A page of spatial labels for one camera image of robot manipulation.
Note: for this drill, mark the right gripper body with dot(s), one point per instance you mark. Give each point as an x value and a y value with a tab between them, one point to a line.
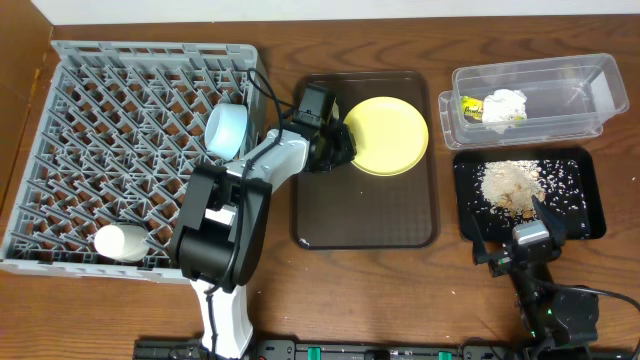
507	260

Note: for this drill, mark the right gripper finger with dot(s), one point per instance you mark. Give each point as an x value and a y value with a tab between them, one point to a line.
557	231
479	252

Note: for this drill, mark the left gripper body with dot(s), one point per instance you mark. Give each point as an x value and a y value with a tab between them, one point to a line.
340	148

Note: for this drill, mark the yellow plate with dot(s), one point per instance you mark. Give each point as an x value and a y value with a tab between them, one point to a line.
391	135

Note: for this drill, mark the light blue bowl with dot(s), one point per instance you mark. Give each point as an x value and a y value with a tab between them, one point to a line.
225	130

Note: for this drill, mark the white napkin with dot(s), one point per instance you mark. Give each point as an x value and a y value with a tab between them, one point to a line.
503	108

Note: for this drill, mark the green snack wrapper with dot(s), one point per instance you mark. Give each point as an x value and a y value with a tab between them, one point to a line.
472	109

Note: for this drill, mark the white paper cup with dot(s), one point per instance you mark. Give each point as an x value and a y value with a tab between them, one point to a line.
122	242

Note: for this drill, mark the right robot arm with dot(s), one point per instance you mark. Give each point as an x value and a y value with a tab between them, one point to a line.
557	317

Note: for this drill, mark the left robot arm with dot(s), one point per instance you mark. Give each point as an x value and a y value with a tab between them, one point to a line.
217	241

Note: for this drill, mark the black food waste tray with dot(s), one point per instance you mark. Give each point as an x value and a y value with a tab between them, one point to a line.
567	178

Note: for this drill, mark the grey dishwasher rack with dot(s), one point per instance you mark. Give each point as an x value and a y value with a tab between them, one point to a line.
121	131

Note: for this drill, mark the pile of rice scraps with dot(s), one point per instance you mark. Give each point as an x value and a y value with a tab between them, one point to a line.
509	187

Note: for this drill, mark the dark brown serving tray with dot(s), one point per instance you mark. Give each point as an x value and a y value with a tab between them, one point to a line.
347	208

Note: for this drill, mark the clear plastic bin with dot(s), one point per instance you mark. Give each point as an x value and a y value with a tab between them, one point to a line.
566	98

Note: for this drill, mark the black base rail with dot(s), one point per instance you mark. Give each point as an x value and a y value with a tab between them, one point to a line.
291	350

